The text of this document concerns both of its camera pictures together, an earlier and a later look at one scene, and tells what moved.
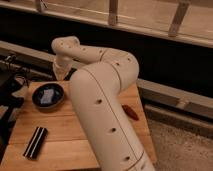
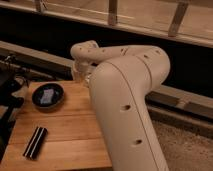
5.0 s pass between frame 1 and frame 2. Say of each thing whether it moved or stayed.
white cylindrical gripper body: moved
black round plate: stayed
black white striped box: stayed
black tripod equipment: stayed
